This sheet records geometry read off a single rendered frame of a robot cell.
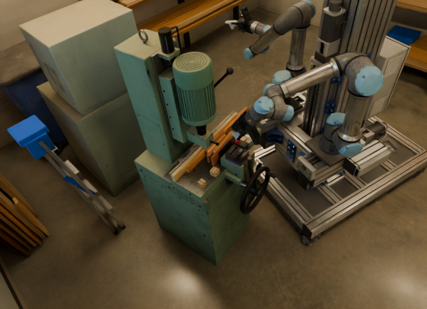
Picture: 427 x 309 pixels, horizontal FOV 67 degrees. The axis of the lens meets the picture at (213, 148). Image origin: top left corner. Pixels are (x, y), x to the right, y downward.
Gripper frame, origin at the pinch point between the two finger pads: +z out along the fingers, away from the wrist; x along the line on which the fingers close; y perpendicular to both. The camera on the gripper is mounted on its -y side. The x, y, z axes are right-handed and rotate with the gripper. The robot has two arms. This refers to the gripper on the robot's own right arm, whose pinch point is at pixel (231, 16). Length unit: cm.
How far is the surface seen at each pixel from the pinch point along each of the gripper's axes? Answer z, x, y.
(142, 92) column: -33, -98, -20
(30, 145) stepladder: 0, -155, -9
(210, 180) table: -74, -100, 20
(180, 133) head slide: -50, -95, 3
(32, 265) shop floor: 24, -216, 95
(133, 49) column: -31, -92, -41
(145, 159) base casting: -26, -112, 29
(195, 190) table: -73, -110, 19
